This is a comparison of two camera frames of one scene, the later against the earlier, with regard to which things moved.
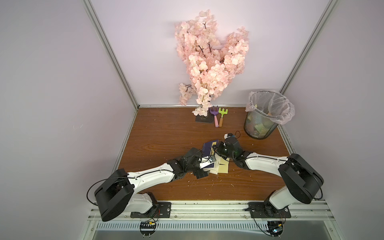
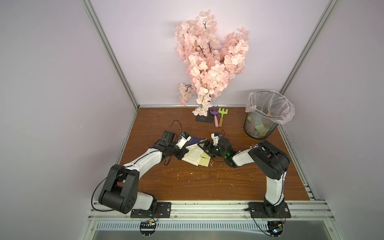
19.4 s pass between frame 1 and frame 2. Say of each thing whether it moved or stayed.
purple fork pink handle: stayed
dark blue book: moved
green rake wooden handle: stayed
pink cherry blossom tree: stayed
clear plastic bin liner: stayed
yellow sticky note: moved
